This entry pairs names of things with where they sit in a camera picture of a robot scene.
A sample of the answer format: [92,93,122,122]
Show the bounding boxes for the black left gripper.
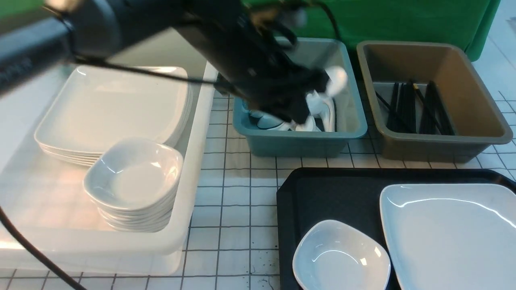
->
[177,0,330,124]

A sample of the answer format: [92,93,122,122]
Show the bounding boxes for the white ceramic soup spoon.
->
[306,66,348,117]

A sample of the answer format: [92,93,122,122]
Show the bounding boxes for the white small bowl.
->
[292,219,391,290]

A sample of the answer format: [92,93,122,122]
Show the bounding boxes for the white square rice plate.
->
[379,184,516,290]

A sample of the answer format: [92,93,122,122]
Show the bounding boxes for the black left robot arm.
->
[0,0,331,124]

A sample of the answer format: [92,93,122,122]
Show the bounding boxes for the blue plastic bin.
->
[233,38,368,157]

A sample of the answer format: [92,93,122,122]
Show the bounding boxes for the white spoon in bin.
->
[312,98,335,132]

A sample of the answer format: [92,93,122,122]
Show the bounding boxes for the black serving tray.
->
[277,168,516,290]

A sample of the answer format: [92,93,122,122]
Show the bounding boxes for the stack of white square plates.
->
[34,65,193,167]

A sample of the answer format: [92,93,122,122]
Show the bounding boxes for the black chopsticks in bin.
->
[373,79,458,136]

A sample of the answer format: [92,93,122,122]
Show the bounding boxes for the stack of white bowls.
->
[83,138,184,232]

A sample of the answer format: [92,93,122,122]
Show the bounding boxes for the green backdrop cloth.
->
[0,0,501,62]

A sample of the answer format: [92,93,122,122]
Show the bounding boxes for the brown plastic bin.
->
[356,41,513,163]

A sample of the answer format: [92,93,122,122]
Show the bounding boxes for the large white plastic tub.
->
[1,66,214,276]

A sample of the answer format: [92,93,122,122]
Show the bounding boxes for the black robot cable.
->
[0,207,87,290]

